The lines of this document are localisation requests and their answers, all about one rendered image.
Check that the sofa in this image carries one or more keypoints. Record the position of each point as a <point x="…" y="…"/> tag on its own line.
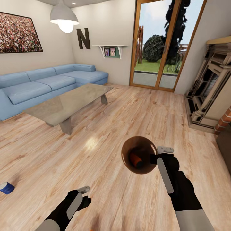
<point x="22" y="90"/>

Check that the trash can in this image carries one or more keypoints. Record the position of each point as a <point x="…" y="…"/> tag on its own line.
<point x="143" y="147"/>

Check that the can of soda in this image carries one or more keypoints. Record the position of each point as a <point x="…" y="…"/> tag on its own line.
<point x="136" y="160"/>
<point x="6" y="188"/>

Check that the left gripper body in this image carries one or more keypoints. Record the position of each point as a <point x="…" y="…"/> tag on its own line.
<point x="85" y="203"/>

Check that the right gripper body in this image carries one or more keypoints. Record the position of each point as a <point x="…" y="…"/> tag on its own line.
<point x="153" y="158"/>

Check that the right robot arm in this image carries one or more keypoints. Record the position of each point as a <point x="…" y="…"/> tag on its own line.
<point x="188" y="210"/>

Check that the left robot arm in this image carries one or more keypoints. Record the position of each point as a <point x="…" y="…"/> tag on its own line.
<point x="61" y="216"/>

